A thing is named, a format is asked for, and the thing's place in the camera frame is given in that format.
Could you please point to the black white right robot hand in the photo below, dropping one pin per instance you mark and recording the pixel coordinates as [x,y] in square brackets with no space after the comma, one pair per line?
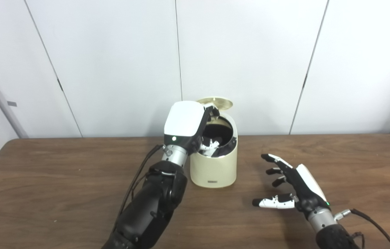
[304,186]

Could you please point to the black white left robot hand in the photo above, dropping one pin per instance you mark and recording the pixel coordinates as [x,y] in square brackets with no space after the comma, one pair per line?
[183,119]

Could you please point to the cream round bin lid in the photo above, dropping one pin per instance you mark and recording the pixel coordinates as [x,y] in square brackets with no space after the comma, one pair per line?
[221,102]

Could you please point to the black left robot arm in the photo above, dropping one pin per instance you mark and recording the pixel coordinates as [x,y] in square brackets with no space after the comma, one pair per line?
[150,204]

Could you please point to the cream-colored bin body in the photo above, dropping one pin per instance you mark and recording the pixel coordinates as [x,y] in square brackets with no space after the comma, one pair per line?
[212,171]

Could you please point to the black wall panel hinge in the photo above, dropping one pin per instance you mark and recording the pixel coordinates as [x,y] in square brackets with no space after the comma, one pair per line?
[60,85]

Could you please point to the small grey post label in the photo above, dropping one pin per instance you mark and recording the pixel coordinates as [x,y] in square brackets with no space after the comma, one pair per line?
[12,103]

